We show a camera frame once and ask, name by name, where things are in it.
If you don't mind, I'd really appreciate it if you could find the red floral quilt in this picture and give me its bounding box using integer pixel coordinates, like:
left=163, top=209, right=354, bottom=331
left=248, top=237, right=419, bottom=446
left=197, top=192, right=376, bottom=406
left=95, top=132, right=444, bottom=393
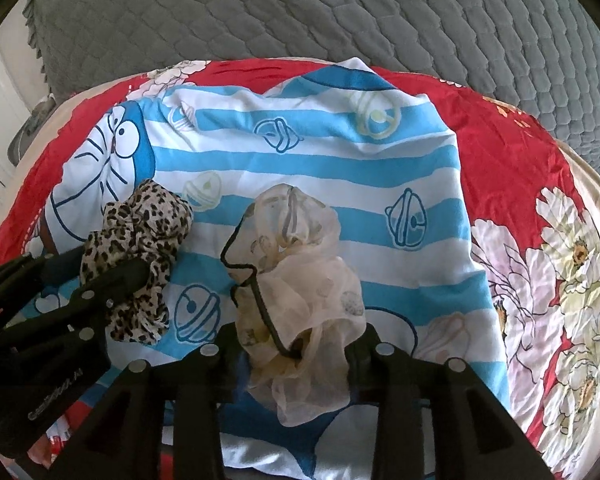
left=0, top=58, right=600, bottom=479

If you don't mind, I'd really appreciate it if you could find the grey bag on floor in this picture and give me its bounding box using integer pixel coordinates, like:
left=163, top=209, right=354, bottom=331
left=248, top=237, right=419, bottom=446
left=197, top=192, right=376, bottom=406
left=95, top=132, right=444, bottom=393
left=7, top=93, right=57, bottom=167

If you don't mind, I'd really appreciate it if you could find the leopard print scrunchie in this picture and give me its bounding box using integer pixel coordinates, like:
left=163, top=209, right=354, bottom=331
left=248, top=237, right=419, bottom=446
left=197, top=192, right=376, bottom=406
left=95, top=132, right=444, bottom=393
left=80, top=180, right=194, bottom=344

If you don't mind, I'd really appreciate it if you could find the blue striped Doraemon cloth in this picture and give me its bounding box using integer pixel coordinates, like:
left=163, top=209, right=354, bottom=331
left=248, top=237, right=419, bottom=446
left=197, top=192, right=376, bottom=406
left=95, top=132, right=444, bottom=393
left=17, top=56, right=513, bottom=480

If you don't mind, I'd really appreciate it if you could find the beige sheer scrunchie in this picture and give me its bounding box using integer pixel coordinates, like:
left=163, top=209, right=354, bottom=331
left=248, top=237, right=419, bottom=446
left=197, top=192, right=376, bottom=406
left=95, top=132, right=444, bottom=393
left=220, top=184, right=366, bottom=427

